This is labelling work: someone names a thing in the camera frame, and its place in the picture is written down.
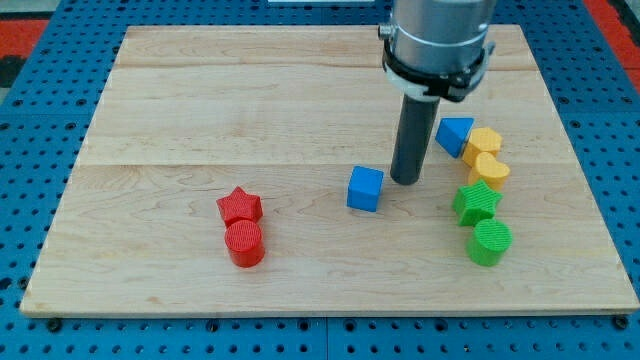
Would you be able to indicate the blue cube block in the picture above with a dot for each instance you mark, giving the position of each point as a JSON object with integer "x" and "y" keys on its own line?
{"x": 364, "y": 188}

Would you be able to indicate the blue triangle block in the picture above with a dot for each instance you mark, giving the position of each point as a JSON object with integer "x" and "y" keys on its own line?
{"x": 452, "y": 134}

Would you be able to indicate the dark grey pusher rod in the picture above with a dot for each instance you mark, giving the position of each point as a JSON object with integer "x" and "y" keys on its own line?
{"x": 413, "y": 134}

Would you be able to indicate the red star block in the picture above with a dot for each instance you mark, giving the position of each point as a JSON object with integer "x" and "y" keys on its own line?
{"x": 239, "y": 205}

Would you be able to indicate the yellow heart block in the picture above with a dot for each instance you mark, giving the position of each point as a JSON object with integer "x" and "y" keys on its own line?
{"x": 489, "y": 169}

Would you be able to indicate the yellow hexagon block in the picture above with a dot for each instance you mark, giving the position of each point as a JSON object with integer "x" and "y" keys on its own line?
{"x": 483, "y": 139}

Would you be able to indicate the green star block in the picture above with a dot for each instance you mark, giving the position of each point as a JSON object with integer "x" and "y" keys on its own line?
{"x": 475, "y": 202}

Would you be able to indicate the green cylinder block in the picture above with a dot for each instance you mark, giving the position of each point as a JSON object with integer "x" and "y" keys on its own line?
{"x": 489, "y": 242}

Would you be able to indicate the red cylinder block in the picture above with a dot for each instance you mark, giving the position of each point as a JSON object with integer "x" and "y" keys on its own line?
{"x": 244, "y": 242}

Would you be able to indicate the light wooden board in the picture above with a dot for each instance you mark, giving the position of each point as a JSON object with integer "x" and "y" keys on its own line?
{"x": 190, "y": 113}

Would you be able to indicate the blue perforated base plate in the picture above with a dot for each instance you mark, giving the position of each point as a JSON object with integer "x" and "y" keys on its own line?
{"x": 47, "y": 110}

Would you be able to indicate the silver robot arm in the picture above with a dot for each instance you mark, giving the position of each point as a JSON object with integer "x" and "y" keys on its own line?
{"x": 436, "y": 48}

